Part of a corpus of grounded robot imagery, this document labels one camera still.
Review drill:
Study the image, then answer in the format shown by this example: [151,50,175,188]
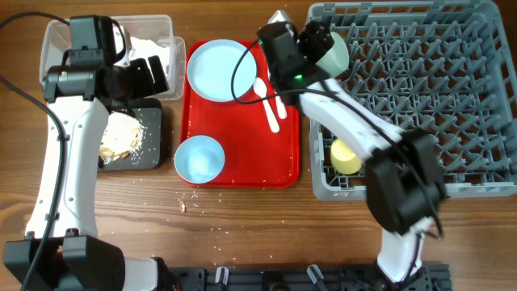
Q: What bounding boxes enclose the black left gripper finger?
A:
[148,55,169,94]
[128,58,155,99]

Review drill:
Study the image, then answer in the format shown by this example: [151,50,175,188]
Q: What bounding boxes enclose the pale green bowl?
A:
[316,32,350,78]

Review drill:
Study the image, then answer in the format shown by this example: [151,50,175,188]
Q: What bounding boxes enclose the white napkin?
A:
[129,37,170,75]

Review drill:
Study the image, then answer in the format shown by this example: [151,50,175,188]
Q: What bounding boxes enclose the light blue plate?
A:
[187,39,258,103]

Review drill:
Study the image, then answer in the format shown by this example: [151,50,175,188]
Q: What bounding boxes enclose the white rice pile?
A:
[99,112,146,164]

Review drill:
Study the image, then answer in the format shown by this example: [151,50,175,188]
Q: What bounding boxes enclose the brown food scraps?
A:
[99,128,141,163]

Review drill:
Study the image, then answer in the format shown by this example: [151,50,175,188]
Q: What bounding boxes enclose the white plastic spoon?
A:
[253,77,280,133]

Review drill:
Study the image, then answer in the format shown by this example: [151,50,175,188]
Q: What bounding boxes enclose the white plastic fork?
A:
[266,64,288,120]

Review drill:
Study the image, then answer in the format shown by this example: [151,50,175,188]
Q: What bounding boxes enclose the light blue bowl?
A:
[174,135,225,184]

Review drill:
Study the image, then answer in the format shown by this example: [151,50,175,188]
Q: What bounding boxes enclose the yellow plastic cup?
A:
[330,139,362,175]

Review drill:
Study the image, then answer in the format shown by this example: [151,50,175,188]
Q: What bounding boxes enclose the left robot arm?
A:
[3,56,174,290]

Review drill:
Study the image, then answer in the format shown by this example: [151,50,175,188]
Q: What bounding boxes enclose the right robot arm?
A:
[174,20,445,288]

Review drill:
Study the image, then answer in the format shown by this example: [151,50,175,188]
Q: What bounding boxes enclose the black waste tray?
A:
[98,98,162,172]

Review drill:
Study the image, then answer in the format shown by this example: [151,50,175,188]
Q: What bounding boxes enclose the clear plastic waste bin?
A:
[39,15,186,100]

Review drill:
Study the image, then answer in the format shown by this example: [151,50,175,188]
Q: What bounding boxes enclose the grey dishwasher rack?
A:
[307,1,516,198]

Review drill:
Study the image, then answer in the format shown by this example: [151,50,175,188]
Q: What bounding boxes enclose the red serving tray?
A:
[179,40,301,188]

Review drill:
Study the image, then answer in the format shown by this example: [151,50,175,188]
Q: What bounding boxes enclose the food scrap on table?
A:
[179,200,187,213]

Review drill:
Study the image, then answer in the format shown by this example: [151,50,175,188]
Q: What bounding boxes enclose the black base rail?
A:
[170,264,453,291]

